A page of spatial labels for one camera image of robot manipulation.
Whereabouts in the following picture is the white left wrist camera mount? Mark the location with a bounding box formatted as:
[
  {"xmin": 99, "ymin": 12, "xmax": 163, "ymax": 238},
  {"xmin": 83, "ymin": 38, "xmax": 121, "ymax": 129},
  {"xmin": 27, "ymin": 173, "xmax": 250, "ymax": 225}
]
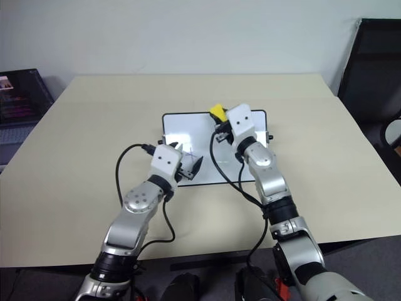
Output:
[{"xmin": 148, "ymin": 144, "xmax": 184, "ymax": 187}]

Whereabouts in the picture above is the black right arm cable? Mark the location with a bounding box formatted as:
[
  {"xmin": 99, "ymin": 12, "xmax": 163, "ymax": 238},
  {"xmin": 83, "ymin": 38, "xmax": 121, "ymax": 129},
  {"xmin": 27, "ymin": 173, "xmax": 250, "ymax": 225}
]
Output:
[{"xmin": 209, "ymin": 129, "xmax": 271, "ymax": 274}]

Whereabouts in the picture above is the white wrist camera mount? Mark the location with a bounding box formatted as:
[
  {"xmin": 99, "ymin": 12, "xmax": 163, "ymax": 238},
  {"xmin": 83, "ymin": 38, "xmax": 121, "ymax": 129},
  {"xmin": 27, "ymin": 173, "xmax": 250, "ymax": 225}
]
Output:
[
  {"xmin": 148, "ymin": 144, "xmax": 184, "ymax": 187},
  {"xmin": 226, "ymin": 103, "xmax": 256, "ymax": 146}
]

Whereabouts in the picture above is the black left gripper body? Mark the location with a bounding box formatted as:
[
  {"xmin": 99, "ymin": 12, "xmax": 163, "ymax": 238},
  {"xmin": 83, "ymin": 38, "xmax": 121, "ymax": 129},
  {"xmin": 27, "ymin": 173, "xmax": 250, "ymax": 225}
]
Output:
[{"xmin": 174, "ymin": 160, "xmax": 195, "ymax": 183}]

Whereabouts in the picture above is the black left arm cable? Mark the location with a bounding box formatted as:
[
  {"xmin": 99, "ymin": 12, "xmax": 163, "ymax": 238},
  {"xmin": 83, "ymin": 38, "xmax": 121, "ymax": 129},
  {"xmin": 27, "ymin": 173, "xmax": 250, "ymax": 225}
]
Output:
[{"xmin": 115, "ymin": 143, "xmax": 175, "ymax": 244}]

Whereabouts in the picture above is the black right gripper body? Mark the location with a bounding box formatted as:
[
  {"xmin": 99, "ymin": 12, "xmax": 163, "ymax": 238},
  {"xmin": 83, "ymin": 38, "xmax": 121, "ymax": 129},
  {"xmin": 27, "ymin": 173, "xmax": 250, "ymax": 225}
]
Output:
[{"xmin": 212, "ymin": 121, "xmax": 236, "ymax": 145}]

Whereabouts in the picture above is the small black-framed whiteboard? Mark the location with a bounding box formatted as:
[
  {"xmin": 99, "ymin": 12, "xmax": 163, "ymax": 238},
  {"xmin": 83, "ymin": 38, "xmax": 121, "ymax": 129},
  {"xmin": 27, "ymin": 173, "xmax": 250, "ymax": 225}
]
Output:
[{"xmin": 161, "ymin": 109, "xmax": 274, "ymax": 188}]

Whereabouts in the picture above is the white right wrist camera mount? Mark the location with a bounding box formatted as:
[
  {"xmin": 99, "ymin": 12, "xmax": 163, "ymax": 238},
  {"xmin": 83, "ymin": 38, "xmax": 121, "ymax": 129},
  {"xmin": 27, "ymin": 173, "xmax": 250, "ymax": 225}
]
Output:
[{"xmin": 226, "ymin": 103, "xmax": 256, "ymax": 146}]

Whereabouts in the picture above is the yellow whiteboard eraser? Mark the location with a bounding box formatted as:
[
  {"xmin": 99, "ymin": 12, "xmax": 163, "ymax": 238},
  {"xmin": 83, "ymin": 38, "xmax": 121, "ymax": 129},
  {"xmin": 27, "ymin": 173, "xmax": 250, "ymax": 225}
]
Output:
[{"xmin": 209, "ymin": 104, "xmax": 228, "ymax": 124}]

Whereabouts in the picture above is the round black-rimmed grey object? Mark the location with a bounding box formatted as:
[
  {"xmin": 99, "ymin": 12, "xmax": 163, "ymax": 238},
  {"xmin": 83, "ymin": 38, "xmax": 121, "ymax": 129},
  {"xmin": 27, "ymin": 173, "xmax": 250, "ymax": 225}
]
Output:
[{"xmin": 380, "ymin": 118, "xmax": 401, "ymax": 149}]

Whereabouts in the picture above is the black laptop with lit screen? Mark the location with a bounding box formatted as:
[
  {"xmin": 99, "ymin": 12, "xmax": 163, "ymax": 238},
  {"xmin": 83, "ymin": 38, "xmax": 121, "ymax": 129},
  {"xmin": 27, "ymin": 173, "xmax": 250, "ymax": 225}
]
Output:
[{"xmin": 0, "ymin": 68, "xmax": 55, "ymax": 166}]

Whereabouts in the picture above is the black office chair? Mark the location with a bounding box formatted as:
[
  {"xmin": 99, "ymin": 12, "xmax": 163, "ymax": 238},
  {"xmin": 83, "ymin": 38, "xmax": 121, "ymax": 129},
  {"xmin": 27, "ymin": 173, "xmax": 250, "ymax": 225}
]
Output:
[{"xmin": 337, "ymin": 18, "xmax": 401, "ymax": 124}]

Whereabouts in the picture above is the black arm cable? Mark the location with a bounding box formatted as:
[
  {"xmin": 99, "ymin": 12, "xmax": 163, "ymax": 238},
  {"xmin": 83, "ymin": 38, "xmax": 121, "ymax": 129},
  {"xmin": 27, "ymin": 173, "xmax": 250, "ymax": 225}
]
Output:
[
  {"xmin": 209, "ymin": 129, "xmax": 271, "ymax": 274},
  {"xmin": 115, "ymin": 143, "xmax": 175, "ymax": 244}
]

